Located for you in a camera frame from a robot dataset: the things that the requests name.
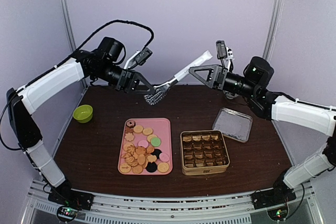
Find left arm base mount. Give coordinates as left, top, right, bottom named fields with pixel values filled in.
left=48, top=190, right=94, bottom=222

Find green plastic bowl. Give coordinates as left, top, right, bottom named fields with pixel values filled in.
left=72, top=104, right=93, bottom=123

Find beige round biscuit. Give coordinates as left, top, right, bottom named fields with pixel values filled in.
left=133, top=125, right=144, bottom=134
left=142, top=127, right=153, bottom=136

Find green sandwich cookie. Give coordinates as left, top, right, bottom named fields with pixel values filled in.
left=151, top=137, right=161, bottom=147

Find black sandwich cookie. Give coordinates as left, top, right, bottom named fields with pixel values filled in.
left=151, top=148, right=162, bottom=159
left=146, top=162, right=158, bottom=173

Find pink sandwich cookie upper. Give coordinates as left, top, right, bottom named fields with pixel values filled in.
left=138, top=140, right=149, bottom=148

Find silver tin lid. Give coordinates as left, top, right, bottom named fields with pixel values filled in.
left=212, top=108, right=253, bottom=143

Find gold cookie tin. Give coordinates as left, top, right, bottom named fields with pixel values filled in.
left=180, top=130, right=230, bottom=176

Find pink plastic tray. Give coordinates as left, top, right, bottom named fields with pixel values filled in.
left=118, top=118, right=173, bottom=176

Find metal serving tongs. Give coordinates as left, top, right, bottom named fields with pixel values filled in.
left=144, top=50, right=213, bottom=105

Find pink sandwich cookie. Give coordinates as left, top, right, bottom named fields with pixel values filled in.
left=159, top=152, right=170, bottom=162
left=138, top=140, right=149, bottom=148

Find right aluminium frame post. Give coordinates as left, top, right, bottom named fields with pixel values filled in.
left=262, top=0, right=284, bottom=62

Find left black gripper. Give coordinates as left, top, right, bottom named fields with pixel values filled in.
left=93, top=61, right=156, bottom=94

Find pink sandwich cookie lower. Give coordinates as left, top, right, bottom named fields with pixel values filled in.
left=159, top=152, right=170, bottom=162

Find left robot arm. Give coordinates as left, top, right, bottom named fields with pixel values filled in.
left=4, top=37, right=155, bottom=205

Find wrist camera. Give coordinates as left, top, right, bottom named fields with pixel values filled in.
left=123, top=47, right=153, bottom=70
left=215, top=40, right=234, bottom=60

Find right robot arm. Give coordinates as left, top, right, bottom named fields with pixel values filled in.
left=189, top=56, right=335, bottom=204

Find chocolate sprinkle donut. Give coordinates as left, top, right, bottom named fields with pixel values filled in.
left=126, top=120, right=136, bottom=128

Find black sandwich cookie upper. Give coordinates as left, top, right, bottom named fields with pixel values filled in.
left=151, top=148, right=162, bottom=159

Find beige round biscuit corner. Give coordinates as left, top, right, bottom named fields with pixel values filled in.
left=157, top=162, right=170, bottom=173

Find beige round biscuit top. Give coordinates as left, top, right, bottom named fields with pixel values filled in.
left=133, top=125, right=144, bottom=134

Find left aluminium frame post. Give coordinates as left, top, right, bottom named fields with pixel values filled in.
left=55, top=0, right=88, bottom=90

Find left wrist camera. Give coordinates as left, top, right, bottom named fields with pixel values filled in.
left=123, top=47, right=153, bottom=70

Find black sandwich cookie lower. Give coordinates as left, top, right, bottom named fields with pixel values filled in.
left=146, top=162, right=158, bottom=173

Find aluminium frame post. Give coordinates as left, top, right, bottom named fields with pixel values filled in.
left=55, top=0, right=88, bottom=90
left=262, top=0, right=284, bottom=62

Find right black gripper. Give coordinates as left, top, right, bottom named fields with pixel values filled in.
left=188, top=64, right=258, bottom=99

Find biscuit with pink stick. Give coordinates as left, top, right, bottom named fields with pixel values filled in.
left=119, top=163, right=132, bottom=174

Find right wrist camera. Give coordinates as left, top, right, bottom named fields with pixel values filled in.
left=215, top=40, right=234, bottom=60

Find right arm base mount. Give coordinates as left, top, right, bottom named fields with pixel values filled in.
left=251, top=189, right=296, bottom=222

